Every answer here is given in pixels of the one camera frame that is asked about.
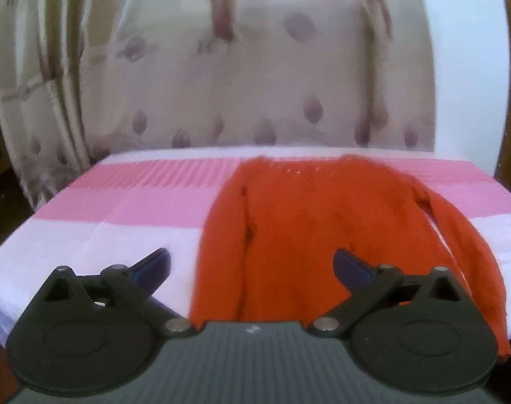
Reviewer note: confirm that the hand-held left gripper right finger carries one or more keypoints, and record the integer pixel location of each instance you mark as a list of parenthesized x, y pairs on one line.
[(349, 266)]

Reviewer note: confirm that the beige floral curtain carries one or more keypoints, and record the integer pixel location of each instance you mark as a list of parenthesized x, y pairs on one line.
[(196, 71)]

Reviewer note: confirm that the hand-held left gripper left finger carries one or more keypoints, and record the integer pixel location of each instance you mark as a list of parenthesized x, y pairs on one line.
[(153, 266)]

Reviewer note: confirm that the red knitted sweater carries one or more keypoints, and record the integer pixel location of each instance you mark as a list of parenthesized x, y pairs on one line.
[(301, 219)]

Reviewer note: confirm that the pink and white striped blanket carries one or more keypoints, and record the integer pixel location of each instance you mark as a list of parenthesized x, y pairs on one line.
[(133, 206)]

